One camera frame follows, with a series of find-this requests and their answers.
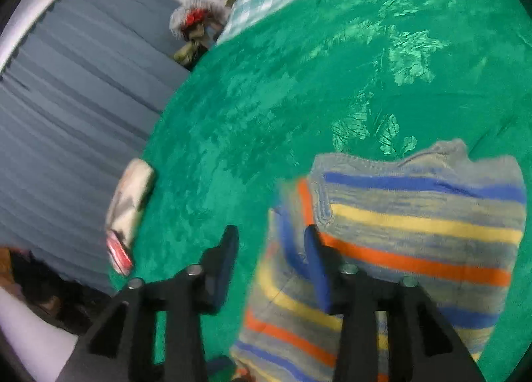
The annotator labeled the striped knit sweater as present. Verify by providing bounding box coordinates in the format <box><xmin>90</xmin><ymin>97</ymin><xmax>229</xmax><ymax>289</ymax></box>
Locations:
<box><xmin>231</xmin><ymin>139</ymin><xmax>527</xmax><ymax>381</ymax></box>

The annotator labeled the blue grey curtain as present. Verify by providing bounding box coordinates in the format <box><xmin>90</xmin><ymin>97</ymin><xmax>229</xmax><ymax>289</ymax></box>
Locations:
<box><xmin>1</xmin><ymin>0</ymin><xmax>188</xmax><ymax>292</ymax></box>

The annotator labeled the pile of clothes bag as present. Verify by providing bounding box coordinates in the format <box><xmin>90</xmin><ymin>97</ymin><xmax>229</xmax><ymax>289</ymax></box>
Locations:
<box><xmin>169</xmin><ymin>0</ymin><xmax>231</xmax><ymax>71</ymax></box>

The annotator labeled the green floral bedspread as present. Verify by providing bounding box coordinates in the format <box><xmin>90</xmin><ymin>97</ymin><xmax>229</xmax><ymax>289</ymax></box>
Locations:
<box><xmin>134</xmin><ymin>0</ymin><xmax>531</xmax><ymax>357</ymax></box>

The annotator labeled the red smartphone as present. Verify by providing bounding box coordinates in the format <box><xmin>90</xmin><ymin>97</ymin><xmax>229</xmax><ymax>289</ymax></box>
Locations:
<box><xmin>106</xmin><ymin>230</ymin><xmax>133</xmax><ymax>277</ymax></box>

